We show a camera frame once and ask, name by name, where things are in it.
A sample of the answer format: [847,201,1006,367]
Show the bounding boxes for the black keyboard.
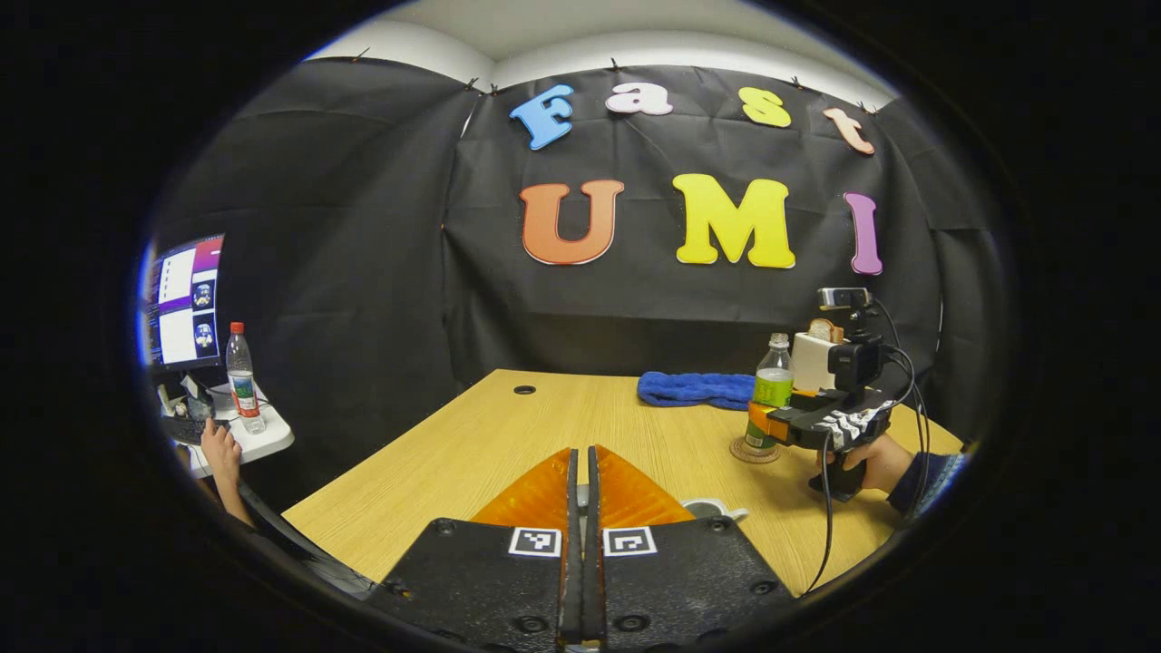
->
[161,414,233,448]

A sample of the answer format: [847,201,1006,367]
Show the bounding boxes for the round brown coaster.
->
[729,436,782,466]

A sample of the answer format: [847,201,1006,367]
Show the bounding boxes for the white ceramic teacup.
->
[680,496,751,523]

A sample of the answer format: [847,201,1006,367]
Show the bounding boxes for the green label water bottle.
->
[744,333,795,454]

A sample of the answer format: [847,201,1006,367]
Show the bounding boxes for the white toaster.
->
[791,330,849,394]

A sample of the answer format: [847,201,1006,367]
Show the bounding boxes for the black backdrop cloth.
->
[150,56,1008,509]

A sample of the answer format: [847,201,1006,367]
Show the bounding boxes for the computer monitor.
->
[140,233,226,372]

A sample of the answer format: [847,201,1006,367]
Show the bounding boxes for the blue towel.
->
[637,371,756,412]

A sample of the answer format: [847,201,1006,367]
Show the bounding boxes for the red cap plastic bottle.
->
[225,322,268,435]

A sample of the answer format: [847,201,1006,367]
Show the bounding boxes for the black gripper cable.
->
[802,434,836,597]
[871,299,932,483]

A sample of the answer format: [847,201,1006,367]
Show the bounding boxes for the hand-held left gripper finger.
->
[376,447,581,652]
[585,444,795,652]

